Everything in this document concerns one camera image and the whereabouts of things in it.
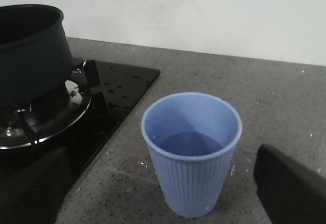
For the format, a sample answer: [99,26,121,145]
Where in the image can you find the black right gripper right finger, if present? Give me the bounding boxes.
[253,145,325,223]

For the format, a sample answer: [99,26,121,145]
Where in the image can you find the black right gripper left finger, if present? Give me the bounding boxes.
[1,147,70,223]

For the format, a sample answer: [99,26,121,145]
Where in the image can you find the light blue ribbed cup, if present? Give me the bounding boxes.
[141,92,242,218]

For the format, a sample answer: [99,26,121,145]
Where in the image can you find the dark blue cooking pot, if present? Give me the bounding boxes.
[1,4,74,108]

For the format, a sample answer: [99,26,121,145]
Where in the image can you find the black pot support grate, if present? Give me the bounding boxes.
[1,59,95,150]

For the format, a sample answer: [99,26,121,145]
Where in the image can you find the black glass gas stove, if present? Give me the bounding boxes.
[0,57,161,224]

